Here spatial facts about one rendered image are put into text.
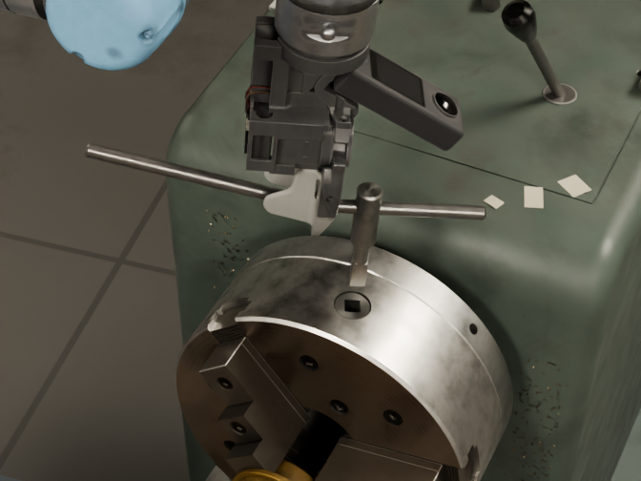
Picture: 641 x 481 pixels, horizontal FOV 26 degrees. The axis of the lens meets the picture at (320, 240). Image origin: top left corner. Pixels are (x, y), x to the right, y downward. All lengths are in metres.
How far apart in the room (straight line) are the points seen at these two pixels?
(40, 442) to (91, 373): 0.19
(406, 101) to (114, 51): 0.28
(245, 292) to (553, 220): 0.30
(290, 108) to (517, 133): 0.41
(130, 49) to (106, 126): 2.59
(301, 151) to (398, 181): 0.29
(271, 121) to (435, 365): 0.32
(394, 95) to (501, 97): 0.42
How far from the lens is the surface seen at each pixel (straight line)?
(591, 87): 1.50
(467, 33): 1.56
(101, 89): 3.58
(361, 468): 1.30
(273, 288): 1.29
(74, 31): 0.88
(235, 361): 1.28
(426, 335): 1.27
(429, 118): 1.08
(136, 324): 2.96
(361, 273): 1.22
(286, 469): 1.30
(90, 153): 1.13
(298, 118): 1.06
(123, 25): 0.86
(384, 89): 1.06
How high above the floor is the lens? 2.15
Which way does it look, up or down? 44 degrees down
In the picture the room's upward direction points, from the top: straight up
